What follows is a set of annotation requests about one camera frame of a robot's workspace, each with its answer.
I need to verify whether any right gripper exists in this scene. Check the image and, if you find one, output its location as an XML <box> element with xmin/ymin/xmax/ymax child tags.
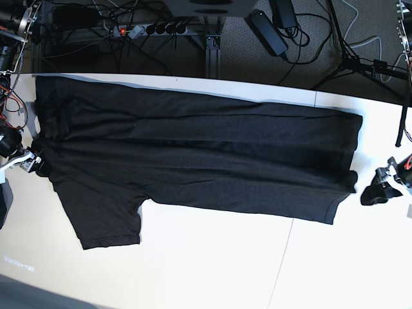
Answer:
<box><xmin>1</xmin><ymin>128</ymin><xmax>52</xmax><ymax>177</ymax></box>

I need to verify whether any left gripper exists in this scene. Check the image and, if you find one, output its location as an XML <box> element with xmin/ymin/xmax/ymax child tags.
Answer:
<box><xmin>360</xmin><ymin>155</ymin><xmax>411</xmax><ymax>206</ymax></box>

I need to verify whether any dark grey T-shirt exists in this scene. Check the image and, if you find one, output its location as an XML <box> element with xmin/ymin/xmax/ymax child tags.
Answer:
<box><xmin>35</xmin><ymin>76</ymin><xmax>362</xmax><ymax>250</ymax></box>

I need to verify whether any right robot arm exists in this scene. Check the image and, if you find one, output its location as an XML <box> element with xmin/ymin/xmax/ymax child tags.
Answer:
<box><xmin>1</xmin><ymin>1</ymin><xmax>52</xmax><ymax>183</ymax></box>

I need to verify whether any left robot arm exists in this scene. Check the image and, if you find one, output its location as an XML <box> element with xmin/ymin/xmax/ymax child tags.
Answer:
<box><xmin>360</xmin><ymin>1</ymin><xmax>411</xmax><ymax>206</ymax></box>

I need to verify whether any black object at left edge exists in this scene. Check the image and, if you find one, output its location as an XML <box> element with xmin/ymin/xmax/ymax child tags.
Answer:
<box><xmin>0</xmin><ymin>179</ymin><xmax>14</xmax><ymax>229</ymax></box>

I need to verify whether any black power adapter brick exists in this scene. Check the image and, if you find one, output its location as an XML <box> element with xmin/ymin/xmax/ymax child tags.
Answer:
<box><xmin>247</xmin><ymin>10</ymin><xmax>288</xmax><ymax>57</ymax></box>

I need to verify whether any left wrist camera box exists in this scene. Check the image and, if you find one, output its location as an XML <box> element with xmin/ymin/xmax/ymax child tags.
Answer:
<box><xmin>407</xmin><ymin>204</ymin><xmax>412</xmax><ymax>219</ymax></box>

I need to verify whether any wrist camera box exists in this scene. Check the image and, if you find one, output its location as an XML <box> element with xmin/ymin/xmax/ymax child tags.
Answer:
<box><xmin>0</xmin><ymin>170</ymin><xmax>5</xmax><ymax>184</ymax></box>
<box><xmin>407</xmin><ymin>204</ymin><xmax>412</xmax><ymax>219</ymax></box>

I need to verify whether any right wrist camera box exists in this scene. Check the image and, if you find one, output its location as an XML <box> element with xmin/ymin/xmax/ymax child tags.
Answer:
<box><xmin>0</xmin><ymin>170</ymin><xmax>5</xmax><ymax>184</ymax></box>

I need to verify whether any power strip with red switch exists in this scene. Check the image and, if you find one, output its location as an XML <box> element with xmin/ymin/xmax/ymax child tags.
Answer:
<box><xmin>111</xmin><ymin>23</ymin><xmax>189</xmax><ymax>40</ymax></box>

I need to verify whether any grey cable on floor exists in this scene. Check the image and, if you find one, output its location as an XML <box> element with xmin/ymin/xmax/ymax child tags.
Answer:
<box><xmin>341</xmin><ymin>0</ymin><xmax>409</xmax><ymax>81</ymax></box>

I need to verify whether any aluminium frame post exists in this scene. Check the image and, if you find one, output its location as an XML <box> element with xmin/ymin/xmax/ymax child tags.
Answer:
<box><xmin>203</xmin><ymin>16</ymin><xmax>223</xmax><ymax>79</ymax></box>

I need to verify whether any grey base plate at top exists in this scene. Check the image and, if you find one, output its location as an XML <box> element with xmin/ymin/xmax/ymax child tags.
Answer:
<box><xmin>165</xmin><ymin>0</ymin><xmax>257</xmax><ymax>17</ymax></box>

